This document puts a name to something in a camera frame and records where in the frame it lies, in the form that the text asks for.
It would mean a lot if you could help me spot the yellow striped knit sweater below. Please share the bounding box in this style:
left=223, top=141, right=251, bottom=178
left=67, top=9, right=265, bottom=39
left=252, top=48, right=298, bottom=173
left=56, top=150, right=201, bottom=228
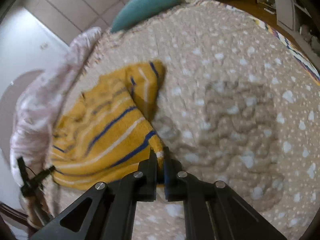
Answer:
left=50, top=60, right=165, bottom=190

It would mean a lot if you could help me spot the person left hand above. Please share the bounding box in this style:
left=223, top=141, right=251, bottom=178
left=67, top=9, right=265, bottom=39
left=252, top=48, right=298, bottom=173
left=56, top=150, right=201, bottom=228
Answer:
left=20, top=183, right=54, bottom=230

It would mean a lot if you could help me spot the pink floral blanket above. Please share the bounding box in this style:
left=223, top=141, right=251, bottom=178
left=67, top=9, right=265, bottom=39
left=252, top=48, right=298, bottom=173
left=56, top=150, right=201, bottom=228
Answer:
left=10, top=27, right=102, bottom=186

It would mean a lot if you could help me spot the pink rounded headboard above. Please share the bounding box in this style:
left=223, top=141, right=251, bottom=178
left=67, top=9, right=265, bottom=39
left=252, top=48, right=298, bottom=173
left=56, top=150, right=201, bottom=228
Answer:
left=0, top=70, right=43, bottom=166

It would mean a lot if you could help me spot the beige dotted quilt bedspread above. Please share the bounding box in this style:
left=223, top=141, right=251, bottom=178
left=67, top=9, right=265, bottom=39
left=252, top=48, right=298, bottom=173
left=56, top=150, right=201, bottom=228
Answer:
left=46, top=0, right=319, bottom=239

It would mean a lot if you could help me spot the beige wardrobe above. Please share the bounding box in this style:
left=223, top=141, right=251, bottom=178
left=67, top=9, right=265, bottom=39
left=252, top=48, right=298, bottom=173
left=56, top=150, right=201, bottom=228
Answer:
left=23, top=0, right=129, bottom=44

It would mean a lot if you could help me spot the teal pillow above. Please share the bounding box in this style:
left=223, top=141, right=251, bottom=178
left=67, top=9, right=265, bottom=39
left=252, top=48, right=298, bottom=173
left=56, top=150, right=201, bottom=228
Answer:
left=110, top=0, right=182, bottom=33

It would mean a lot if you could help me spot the white shelf unit with clutter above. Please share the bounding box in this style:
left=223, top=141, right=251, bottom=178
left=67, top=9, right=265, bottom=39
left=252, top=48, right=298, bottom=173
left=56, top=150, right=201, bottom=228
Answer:
left=257, top=0, right=319, bottom=56

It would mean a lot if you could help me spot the white wall switch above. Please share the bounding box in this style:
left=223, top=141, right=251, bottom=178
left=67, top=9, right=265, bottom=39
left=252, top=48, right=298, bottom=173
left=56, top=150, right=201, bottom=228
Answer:
left=40, top=42, right=48, bottom=50

